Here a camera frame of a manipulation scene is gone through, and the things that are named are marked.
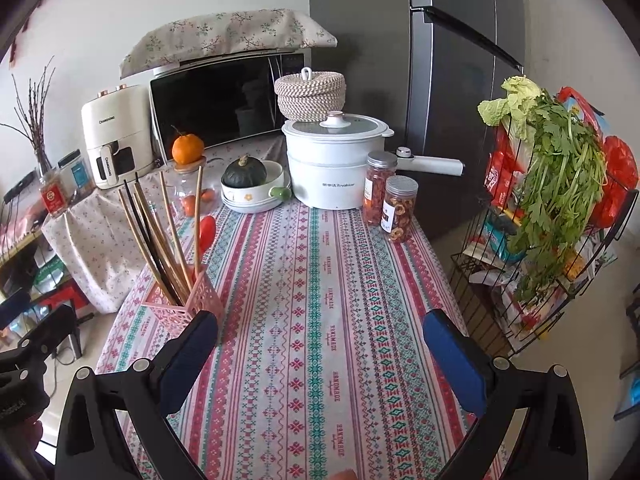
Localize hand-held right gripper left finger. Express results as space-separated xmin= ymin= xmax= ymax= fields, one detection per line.
xmin=54 ymin=310 xmax=220 ymax=480

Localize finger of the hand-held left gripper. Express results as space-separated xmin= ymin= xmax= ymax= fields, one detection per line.
xmin=0 ymin=290 xmax=32 ymax=322
xmin=15 ymin=303 xmax=79 ymax=362

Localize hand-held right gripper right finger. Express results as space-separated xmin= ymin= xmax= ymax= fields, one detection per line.
xmin=422 ymin=308 xmax=589 ymax=480

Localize pink perforated utensil holder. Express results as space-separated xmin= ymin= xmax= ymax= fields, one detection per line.
xmin=140 ymin=264 xmax=226 ymax=332

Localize brown wooden chopstick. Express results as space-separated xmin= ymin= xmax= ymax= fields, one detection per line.
xmin=134 ymin=184 xmax=188 ymax=298
xmin=118 ymin=190 xmax=168 ymax=305
xmin=194 ymin=164 xmax=205 ymax=273
xmin=160 ymin=171 xmax=193 ymax=288

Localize red plastic spoon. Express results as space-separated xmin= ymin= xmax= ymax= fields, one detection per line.
xmin=192 ymin=215 xmax=217 ymax=273

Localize floral cabinet cloth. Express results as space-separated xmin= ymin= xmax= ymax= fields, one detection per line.
xmin=40 ymin=134 xmax=287 ymax=315

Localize red label glass jar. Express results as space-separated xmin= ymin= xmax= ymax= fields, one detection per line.
xmin=38 ymin=169 xmax=69 ymax=219

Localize patterned red green tablecloth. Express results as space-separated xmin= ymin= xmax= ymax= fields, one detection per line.
xmin=95 ymin=199 xmax=501 ymax=480

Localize blue label container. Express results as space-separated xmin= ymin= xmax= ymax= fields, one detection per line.
xmin=57 ymin=148 xmax=96 ymax=197

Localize jar of dried fruit slices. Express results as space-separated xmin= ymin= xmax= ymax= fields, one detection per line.
xmin=382 ymin=175 xmax=419 ymax=244

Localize glass jar with small oranges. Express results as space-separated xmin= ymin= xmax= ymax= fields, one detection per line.
xmin=172 ymin=160 xmax=219 ymax=219

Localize jar of red dried fruit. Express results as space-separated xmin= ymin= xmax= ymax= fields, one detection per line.
xmin=362 ymin=150 xmax=399 ymax=227

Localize blue plastic stool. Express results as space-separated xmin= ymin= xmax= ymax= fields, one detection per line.
xmin=614 ymin=374 xmax=640 ymax=422

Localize dried branches in vase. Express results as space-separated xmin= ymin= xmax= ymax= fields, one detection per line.
xmin=0 ymin=56 xmax=57 ymax=174

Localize dark green pumpkin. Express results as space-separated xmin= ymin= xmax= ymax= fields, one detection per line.
xmin=221 ymin=154 xmax=268 ymax=189

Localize white air fryer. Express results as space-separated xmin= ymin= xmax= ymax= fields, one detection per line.
xmin=81 ymin=84 xmax=154 ymax=191

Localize large orange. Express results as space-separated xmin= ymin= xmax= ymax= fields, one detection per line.
xmin=171 ymin=131 xmax=206 ymax=165

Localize leafy green herb bunch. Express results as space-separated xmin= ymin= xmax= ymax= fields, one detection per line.
xmin=506 ymin=91 xmax=609 ymax=302

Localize white electric cooking pot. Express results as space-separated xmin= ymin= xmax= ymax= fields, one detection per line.
xmin=281 ymin=110 xmax=466 ymax=210

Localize red plastic bag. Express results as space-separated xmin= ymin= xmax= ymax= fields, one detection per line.
xmin=589 ymin=134 xmax=640 ymax=229

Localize black microwave oven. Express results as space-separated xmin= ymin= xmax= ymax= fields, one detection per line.
xmin=149 ymin=50 xmax=314 ymax=167

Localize glass pot lid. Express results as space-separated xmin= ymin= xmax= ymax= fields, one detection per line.
xmin=282 ymin=110 xmax=387 ymax=141

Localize napa cabbage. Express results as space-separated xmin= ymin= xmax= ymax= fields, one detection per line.
xmin=477 ymin=75 xmax=544 ymax=142

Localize red and blue bag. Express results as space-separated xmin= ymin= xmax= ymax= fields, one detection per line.
xmin=556 ymin=85 xmax=609 ymax=132

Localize woven lidded basket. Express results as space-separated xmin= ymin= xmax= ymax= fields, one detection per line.
xmin=273 ymin=67 xmax=347 ymax=122

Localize grey refrigerator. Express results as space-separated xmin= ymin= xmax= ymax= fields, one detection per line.
xmin=307 ymin=0 xmax=527 ymax=242

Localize floral cloth microwave cover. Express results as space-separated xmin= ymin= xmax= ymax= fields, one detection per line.
xmin=120 ymin=7 xmax=339 ymax=79

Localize black wire rack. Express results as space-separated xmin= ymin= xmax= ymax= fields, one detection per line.
xmin=449 ymin=86 xmax=640 ymax=357

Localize white bowl with green handles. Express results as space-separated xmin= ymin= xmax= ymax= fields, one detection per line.
xmin=220 ymin=160 xmax=292 ymax=215

